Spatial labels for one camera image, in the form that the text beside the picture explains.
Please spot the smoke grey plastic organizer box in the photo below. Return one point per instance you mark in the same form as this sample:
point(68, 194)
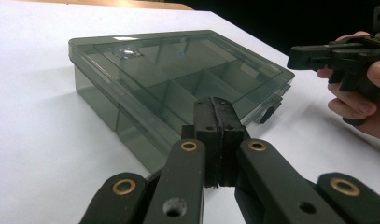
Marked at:
point(131, 77)

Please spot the black curtain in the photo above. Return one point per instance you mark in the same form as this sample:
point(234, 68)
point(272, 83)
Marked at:
point(271, 18)

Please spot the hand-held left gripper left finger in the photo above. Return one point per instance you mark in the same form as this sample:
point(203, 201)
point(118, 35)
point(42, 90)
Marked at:
point(214, 149)

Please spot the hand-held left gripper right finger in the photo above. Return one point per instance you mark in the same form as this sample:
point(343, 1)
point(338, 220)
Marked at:
point(229, 149)

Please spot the wooden table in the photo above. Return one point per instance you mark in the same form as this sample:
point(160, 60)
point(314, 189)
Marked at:
point(116, 3)

